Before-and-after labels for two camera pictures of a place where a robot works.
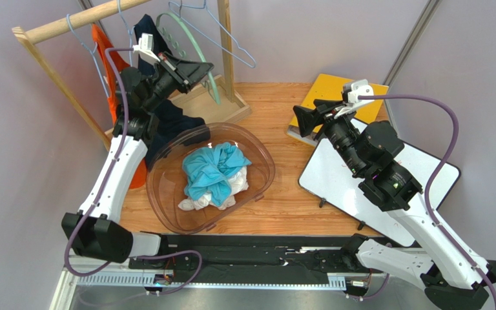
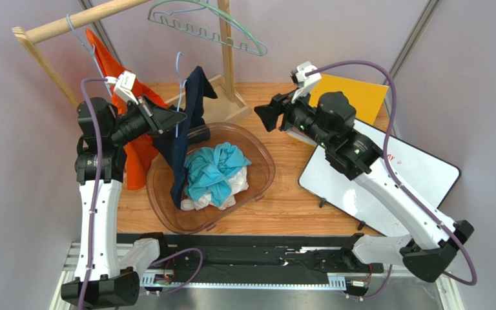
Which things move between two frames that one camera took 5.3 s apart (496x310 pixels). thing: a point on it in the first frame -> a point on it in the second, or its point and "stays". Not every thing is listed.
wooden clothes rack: (214, 104) stays
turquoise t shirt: (207, 170) stays
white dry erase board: (325, 175) stays
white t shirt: (237, 185) stays
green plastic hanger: (177, 48) -> (202, 33)
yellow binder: (307, 89) stays
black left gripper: (183, 73) -> (161, 119)
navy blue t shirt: (171, 126) -> (171, 148)
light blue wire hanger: (205, 8) -> (179, 10)
